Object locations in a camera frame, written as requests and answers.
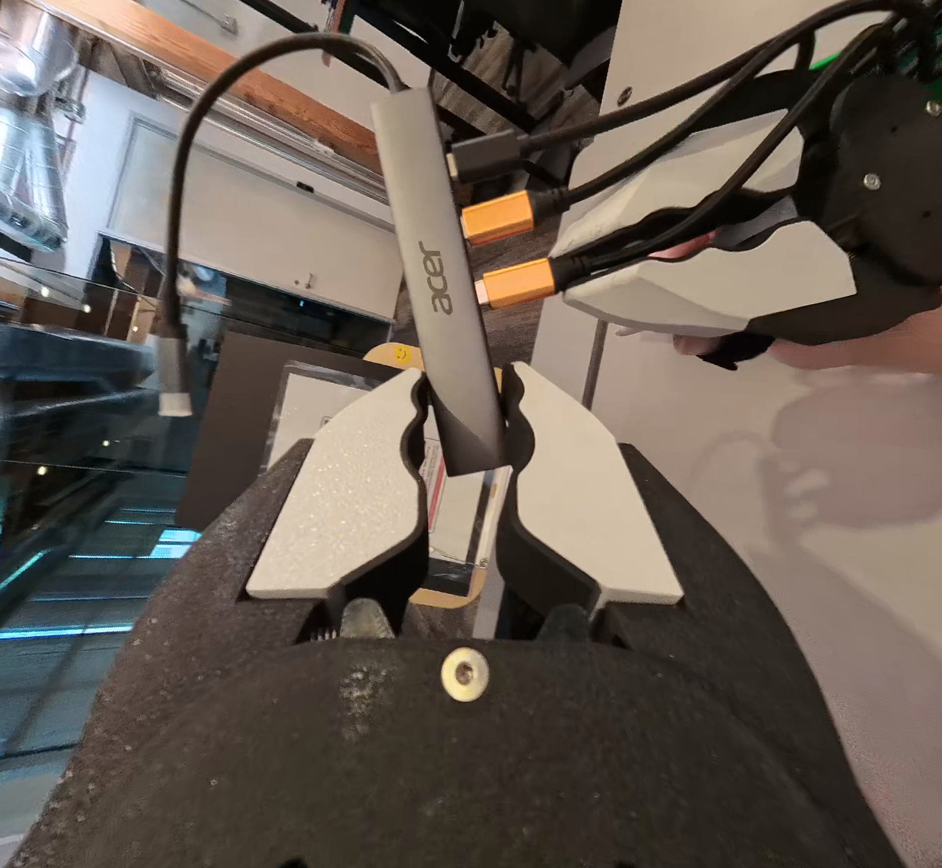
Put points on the person's right hand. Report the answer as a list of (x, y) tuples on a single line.
[(883, 349)]

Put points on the round spiral metal duct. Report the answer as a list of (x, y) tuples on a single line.
[(29, 147)]

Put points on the grey usb hub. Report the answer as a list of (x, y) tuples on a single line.
[(441, 272)]

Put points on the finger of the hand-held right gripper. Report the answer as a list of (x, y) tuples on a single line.
[(699, 294), (677, 172)]

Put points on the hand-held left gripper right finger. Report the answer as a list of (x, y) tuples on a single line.
[(589, 507)]

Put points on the wooden backed black sign board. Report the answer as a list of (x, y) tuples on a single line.
[(235, 426)]

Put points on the white instruction sheet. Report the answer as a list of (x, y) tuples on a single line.
[(309, 397)]

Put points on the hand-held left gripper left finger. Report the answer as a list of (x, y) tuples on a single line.
[(346, 500)]

